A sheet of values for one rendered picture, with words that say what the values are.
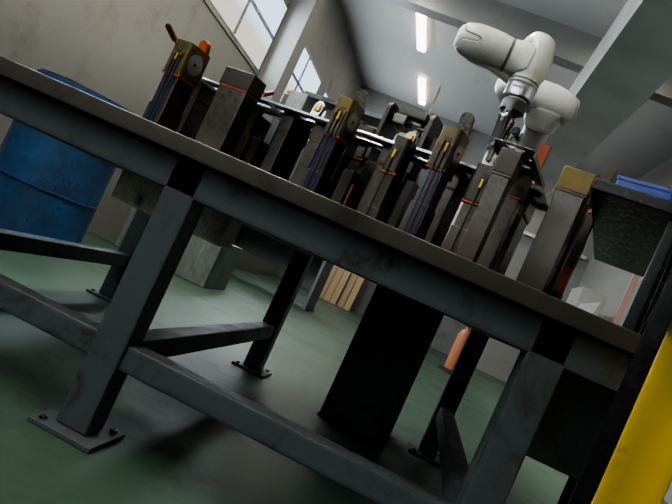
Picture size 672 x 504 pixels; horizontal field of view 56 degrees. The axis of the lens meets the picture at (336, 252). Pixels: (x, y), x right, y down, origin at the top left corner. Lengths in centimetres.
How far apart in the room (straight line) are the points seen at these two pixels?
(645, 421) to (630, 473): 9
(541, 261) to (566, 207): 15
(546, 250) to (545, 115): 96
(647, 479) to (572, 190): 74
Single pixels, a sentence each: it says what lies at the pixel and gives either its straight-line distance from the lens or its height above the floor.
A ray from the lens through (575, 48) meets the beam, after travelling 745.
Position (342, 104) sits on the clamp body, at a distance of 189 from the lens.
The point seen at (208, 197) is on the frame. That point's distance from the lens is 141.
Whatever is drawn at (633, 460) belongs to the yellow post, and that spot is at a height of 48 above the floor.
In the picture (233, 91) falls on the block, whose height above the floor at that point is 96.
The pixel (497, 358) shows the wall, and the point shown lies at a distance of 1163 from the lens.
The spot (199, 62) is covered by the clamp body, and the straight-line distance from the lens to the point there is 228.
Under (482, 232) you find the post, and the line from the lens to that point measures 146.
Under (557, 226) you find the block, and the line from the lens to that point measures 169.
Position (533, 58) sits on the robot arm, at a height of 137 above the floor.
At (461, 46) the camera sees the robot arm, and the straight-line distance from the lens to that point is 200.
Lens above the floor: 57
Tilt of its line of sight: 1 degrees up
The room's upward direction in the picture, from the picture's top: 25 degrees clockwise
